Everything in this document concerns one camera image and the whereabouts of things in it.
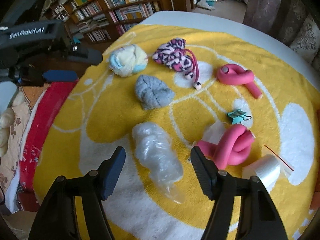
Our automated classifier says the wooden bookshelf with books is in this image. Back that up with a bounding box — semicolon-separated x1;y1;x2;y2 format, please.
43;0;173;44

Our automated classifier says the red floral cloth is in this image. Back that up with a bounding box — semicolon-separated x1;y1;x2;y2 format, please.
5;82;76;213

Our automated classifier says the yellow white cartoon blanket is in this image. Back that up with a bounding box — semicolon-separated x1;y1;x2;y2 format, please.
33;24;319;239

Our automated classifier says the white tape roll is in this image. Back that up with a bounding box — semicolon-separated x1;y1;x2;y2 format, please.
241;145;294;193

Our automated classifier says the grey knotted sock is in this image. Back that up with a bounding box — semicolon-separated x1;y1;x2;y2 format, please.
135;75;175;110

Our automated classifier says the patterned curtain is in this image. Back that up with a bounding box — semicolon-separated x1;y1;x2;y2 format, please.
242;0;319;70

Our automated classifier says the pink leopard fuzzy sock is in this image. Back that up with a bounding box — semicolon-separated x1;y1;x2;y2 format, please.
152;37;202;90

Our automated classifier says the pink foam curler knot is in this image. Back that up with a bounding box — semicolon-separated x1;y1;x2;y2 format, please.
216;64;263;99

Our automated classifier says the teal binder clip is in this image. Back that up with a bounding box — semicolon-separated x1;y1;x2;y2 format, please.
227;109;252;125

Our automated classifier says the clear plastic bag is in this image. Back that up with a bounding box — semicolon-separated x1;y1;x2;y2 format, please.
132;121;184;204

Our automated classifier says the pastel sock ball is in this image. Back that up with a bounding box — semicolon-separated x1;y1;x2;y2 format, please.
109;44;149;77

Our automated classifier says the gloved left hand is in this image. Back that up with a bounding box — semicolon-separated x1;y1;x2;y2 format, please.
0;90;25;157

